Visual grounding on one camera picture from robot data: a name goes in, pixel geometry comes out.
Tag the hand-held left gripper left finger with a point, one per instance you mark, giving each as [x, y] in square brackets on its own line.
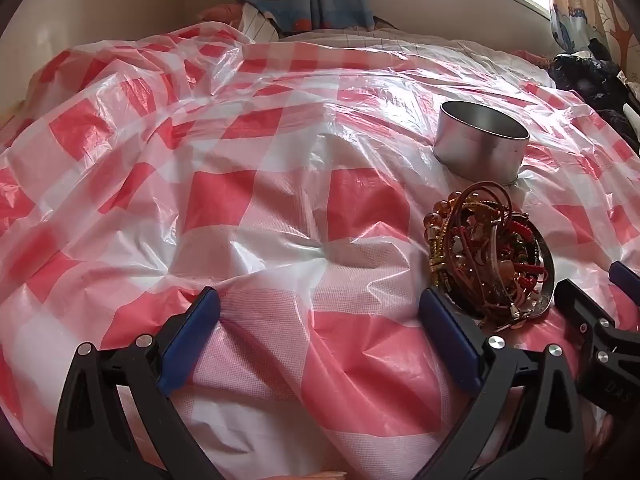
[192, 340]

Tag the red checkered plastic sheet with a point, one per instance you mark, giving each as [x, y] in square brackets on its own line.
[250, 160]

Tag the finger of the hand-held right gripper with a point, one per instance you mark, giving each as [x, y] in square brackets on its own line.
[624, 280]
[575, 305]

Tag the round metal tin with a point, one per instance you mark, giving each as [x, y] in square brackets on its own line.
[475, 155]

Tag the pink cloth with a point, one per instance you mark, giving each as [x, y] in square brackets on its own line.
[532, 56]
[222, 11]

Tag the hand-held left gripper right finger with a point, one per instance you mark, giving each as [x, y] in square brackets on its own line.
[450, 340]

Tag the black plastic bag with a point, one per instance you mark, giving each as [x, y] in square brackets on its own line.
[590, 80]

